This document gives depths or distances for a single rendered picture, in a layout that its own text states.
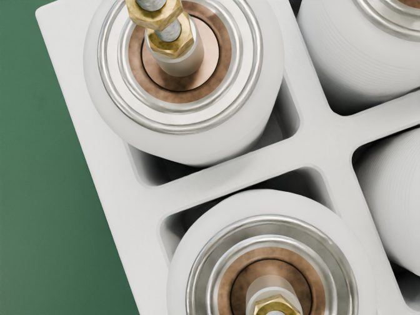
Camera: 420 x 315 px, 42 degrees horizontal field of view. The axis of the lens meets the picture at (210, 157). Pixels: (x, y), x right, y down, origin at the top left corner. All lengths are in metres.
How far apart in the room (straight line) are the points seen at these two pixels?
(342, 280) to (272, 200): 0.05
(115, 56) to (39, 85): 0.29
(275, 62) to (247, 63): 0.01
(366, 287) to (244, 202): 0.07
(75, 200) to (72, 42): 0.21
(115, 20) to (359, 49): 0.11
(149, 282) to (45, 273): 0.22
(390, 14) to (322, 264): 0.11
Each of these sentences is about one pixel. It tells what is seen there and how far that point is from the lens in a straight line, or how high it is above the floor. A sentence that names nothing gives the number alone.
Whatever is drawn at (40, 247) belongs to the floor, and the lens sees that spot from 0.54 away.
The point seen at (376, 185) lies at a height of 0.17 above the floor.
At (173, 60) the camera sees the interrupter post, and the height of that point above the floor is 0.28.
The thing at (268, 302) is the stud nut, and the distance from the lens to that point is 0.21.
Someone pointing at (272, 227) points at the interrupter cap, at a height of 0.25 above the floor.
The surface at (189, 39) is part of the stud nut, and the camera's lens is 0.22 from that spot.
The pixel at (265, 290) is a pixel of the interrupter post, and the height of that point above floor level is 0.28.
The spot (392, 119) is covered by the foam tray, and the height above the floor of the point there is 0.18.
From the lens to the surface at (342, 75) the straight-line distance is 0.32.
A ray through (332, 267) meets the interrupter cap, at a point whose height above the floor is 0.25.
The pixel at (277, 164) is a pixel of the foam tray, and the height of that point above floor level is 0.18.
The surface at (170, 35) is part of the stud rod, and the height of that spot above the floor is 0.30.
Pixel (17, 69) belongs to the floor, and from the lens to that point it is 0.55.
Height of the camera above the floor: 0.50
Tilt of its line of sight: 85 degrees down
